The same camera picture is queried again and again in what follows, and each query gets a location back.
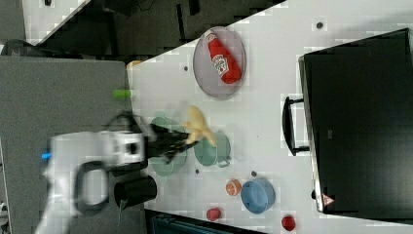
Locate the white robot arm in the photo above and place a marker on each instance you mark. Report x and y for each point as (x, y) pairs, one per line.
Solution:
(80, 163)

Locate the green mug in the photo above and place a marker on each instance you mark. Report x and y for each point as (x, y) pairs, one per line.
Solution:
(208, 155)

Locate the black toaster oven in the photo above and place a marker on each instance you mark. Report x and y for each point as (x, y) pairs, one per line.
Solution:
(358, 99)

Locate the yellow plush banana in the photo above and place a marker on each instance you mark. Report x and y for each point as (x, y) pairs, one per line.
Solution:
(197, 125)

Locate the green plate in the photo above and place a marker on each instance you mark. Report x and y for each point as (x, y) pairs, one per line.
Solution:
(159, 164)

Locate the blue bowl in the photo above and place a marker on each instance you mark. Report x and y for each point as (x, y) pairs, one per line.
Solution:
(258, 195)

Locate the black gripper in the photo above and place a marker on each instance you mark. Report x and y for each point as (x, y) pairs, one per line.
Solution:
(165, 144)

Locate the black cylinder cup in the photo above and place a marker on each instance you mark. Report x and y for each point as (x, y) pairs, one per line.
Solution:
(135, 191)

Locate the grey round plate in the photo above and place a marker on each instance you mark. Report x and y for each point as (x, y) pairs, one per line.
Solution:
(206, 75)

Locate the orange ball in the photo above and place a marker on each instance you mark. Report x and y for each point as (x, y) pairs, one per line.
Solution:
(233, 187)

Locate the red ketchup bottle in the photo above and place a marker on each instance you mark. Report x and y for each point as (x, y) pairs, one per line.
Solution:
(222, 60)

